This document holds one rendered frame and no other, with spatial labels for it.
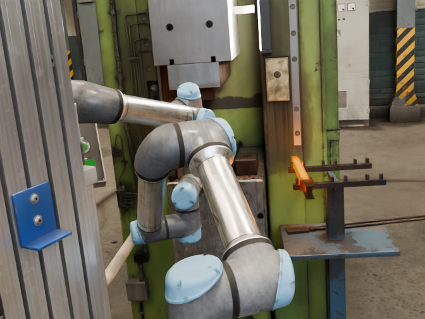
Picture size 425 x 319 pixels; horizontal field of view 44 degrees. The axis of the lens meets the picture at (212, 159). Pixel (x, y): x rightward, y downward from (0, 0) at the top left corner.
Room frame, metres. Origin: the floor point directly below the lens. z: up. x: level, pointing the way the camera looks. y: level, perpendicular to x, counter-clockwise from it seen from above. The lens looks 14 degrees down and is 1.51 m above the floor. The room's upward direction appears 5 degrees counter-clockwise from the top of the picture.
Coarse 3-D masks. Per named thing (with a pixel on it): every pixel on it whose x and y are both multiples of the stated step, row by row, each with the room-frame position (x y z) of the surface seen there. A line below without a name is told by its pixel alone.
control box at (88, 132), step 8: (80, 128) 2.03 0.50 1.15; (88, 128) 2.04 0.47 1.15; (96, 128) 2.05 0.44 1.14; (80, 136) 2.02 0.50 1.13; (88, 136) 2.02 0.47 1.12; (96, 136) 2.03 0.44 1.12; (88, 144) 2.00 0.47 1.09; (96, 144) 2.01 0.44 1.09; (88, 152) 1.99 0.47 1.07; (96, 152) 2.00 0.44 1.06; (96, 160) 1.98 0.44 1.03; (96, 168) 1.96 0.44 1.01; (104, 176) 1.95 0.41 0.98; (96, 184) 1.95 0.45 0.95; (104, 184) 1.98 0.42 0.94
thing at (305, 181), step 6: (294, 156) 2.05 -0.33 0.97; (294, 162) 1.97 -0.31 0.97; (300, 162) 1.96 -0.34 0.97; (294, 168) 1.94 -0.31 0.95; (300, 168) 1.87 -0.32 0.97; (300, 174) 1.80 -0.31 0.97; (306, 174) 1.79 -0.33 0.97; (300, 180) 1.71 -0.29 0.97; (306, 180) 1.69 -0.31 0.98; (312, 180) 1.70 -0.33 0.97; (300, 186) 1.70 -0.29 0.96; (306, 186) 1.63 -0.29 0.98; (312, 186) 1.62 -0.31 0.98; (306, 192) 1.67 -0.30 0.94; (306, 198) 1.63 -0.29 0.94; (312, 198) 1.62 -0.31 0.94
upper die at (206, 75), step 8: (184, 64) 2.05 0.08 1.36; (192, 64) 2.05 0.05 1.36; (200, 64) 2.04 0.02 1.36; (208, 64) 2.04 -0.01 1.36; (216, 64) 2.03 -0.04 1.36; (224, 64) 2.21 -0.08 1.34; (168, 72) 2.06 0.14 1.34; (176, 72) 2.05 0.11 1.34; (184, 72) 2.05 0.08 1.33; (192, 72) 2.05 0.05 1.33; (200, 72) 2.04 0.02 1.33; (208, 72) 2.04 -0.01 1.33; (216, 72) 2.03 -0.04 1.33; (224, 72) 2.19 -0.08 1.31; (168, 80) 2.06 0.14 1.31; (176, 80) 2.06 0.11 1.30; (184, 80) 2.05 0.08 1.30; (192, 80) 2.05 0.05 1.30; (200, 80) 2.04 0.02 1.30; (208, 80) 2.04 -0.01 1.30; (216, 80) 2.03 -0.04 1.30; (224, 80) 2.17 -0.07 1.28; (176, 88) 2.06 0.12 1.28; (200, 88) 2.04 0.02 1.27
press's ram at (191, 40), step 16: (160, 0) 2.06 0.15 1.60; (176, 0) 2.05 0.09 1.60; (192, 0) 2.04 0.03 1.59; (208, 0) 2.03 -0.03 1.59; (224, 0) 2.03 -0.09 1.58; (160, 16) 2.06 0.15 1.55; (176, 16) 2.05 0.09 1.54; (192, 16) 2.04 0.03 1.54; (208, 16) 2.03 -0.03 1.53; (224, 16) 2.03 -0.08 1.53; (160, 32) 2.06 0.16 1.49; (176, 32) 2.05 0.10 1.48; (192, 32) 2.04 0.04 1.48; (208, 32) 2.04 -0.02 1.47; (224, 32) 2.03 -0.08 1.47; (160, 48) 2.06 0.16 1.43; (176, 48) 2.05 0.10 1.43; (192, 48) 2.04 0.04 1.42; (208, 48) 2.04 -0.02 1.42; (224, 48) 2.03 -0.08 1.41; (160, 64) 2.06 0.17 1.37; (176, 64) 2.06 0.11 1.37
